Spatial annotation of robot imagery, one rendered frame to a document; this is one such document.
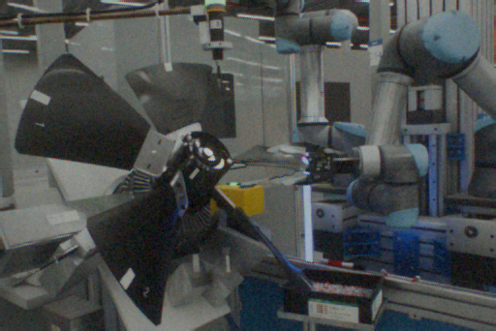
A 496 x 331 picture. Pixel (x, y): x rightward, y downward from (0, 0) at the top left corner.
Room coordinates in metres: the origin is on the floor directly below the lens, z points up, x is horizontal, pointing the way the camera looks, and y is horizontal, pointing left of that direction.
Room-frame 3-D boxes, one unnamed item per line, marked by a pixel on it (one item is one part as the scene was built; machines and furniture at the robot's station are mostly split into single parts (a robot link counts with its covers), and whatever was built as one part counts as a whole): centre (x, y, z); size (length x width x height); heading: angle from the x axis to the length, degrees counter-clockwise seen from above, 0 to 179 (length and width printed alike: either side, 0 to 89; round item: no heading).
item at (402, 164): (1.08, -0.36, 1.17); 0.11 x 0.08 x 0.09; 86
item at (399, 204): (1.09, -0.35, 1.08); 0.11 x 0.08 x 0.11; 21
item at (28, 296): (1.37, 0.55, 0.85); 0.36 x 0.24 x 0.03; 139
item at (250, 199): (1.55, 0.04, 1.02); 0.16 x 0.10 x 0.11; 49
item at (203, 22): (1.09, 0.07, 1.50); 0.09 x 0.07 x 0.10; 84
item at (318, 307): (1.13, -0.20, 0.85); 0.22 x 0.17 x 0.07; 64
